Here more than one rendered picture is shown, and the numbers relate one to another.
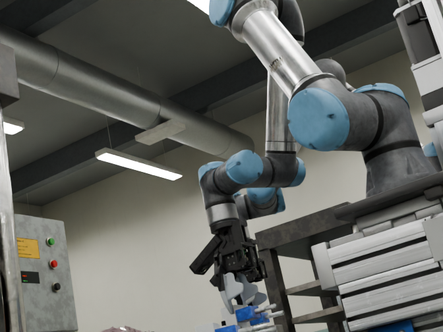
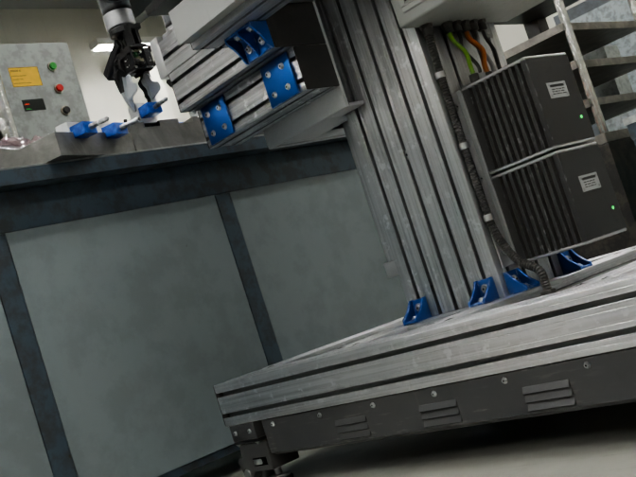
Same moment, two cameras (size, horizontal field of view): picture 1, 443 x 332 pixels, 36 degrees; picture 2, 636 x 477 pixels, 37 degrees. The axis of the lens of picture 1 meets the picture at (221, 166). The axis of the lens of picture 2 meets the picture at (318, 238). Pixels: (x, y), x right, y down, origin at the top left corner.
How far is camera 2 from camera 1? 1.23 m
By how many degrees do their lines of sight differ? 23
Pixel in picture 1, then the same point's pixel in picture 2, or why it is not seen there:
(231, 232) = (125, 37)
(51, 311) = not seen: hidden behind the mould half
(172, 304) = not seen: hidden behind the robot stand
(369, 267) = (183, 54)
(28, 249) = (26, 78)
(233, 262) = (129, 64)
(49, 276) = (56, 100)
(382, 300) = (194, 81)
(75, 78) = not seen: outside the picture
